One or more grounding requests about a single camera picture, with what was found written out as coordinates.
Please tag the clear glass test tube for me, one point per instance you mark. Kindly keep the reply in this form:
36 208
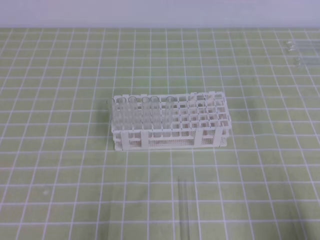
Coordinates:
303 43
183 206
307 61
168 114
304 49

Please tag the white plastic test tube rack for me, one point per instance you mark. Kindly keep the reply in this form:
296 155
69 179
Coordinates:
200 120

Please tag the green grid tablecloth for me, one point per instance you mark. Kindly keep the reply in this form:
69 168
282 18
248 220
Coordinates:
61 179

